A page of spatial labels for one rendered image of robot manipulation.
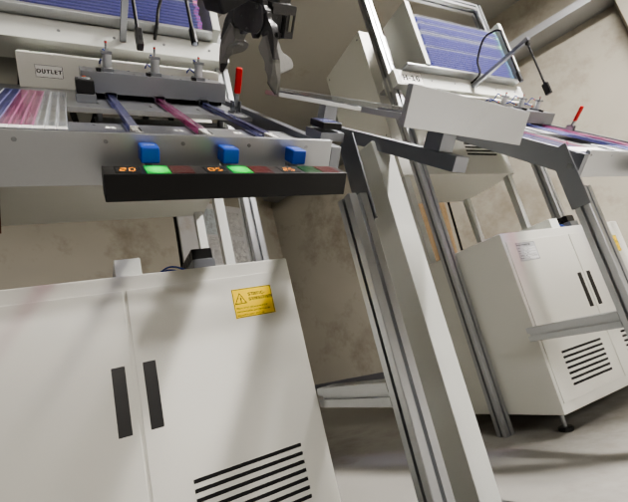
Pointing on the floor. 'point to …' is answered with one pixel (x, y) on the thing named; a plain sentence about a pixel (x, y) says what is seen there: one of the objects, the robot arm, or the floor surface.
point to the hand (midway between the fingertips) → (244, 84)
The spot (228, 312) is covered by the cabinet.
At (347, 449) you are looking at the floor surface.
